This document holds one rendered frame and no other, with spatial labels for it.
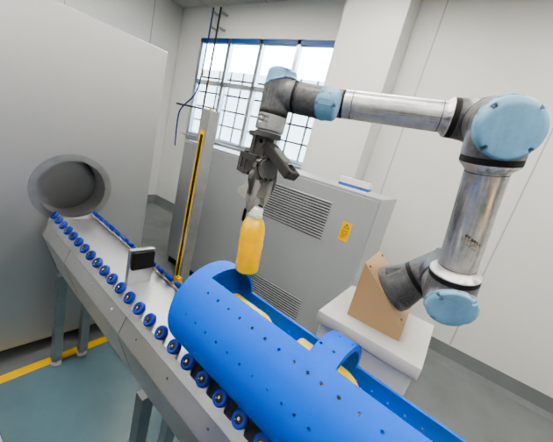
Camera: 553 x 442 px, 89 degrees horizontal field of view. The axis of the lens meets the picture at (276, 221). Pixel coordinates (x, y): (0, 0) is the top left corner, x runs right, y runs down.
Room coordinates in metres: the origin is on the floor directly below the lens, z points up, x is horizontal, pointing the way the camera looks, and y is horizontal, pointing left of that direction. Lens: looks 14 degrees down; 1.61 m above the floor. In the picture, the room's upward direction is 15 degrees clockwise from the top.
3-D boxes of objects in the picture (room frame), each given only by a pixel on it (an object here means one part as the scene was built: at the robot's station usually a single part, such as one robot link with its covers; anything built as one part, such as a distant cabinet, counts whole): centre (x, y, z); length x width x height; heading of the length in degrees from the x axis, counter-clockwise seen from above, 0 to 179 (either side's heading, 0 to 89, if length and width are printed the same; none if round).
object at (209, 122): (1.43, 0.44, 0.85); 0.06 x 0.06 x 1.70; 54
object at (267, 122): (0.77, 0.08, 1.66); 0.08 x 0.08 x 0.05
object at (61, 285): (1.42, 1.11, 0.31); 0.06 x 0.06 x 0.63; 54
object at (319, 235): (2.73, 0.13, 0.72); 2.15 x 0.54 x 1.45; 58
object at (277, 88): (0.77, 0.08, 1.74); 0.09 x 0.08 x 0.11; 75
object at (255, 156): (0.77, 0.08, 1.58); 0.09 x 0.08 x 0.12; 54
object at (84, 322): (1.53, 1.03, 0.31); 0.06 x 0.06 x 0.63; 54
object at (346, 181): (2.29, -0.53, 1.48); 0.24 x 0.12 x 0.08; 66
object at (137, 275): (1.07, 0.50, 1.00); 0.10 x 0.04 x 0.15; 144
